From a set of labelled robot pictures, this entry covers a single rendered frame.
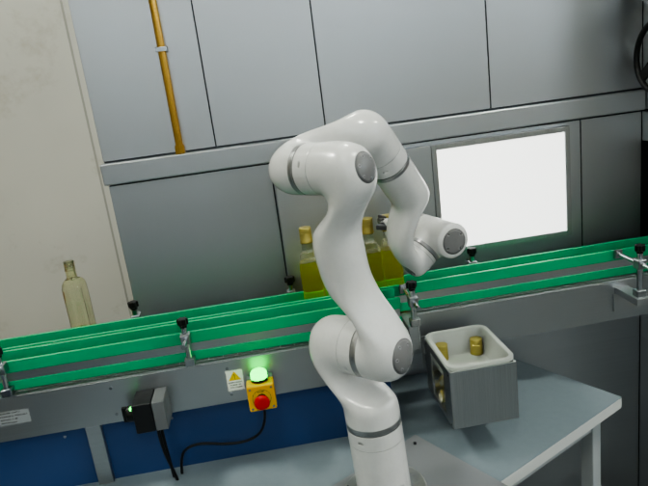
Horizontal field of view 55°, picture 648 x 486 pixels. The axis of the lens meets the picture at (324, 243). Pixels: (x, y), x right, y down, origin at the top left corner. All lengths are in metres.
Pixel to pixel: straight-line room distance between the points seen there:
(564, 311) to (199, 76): 1.25
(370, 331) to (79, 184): 3.56
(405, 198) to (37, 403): 1.07
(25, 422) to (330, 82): 1.22
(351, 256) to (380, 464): 0.46
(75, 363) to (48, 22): 3.17
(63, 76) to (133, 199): 2.76
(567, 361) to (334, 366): 1.14
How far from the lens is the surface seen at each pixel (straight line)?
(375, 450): 1.37
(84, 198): 4.59
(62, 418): 1.79
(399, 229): 1.40
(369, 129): 1.23
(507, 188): 1.97
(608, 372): 2.37
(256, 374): 1.62
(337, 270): 1.18
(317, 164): 1.11
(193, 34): 1.82
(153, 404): 1.63
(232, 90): 1.81
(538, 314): 1.91
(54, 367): 1.75
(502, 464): 1.68
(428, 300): 1.79
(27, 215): 4.52
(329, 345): 1.29
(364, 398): 1.33
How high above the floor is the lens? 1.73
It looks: 15 degrees down
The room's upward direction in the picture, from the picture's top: 7 degrees counter-clockwise
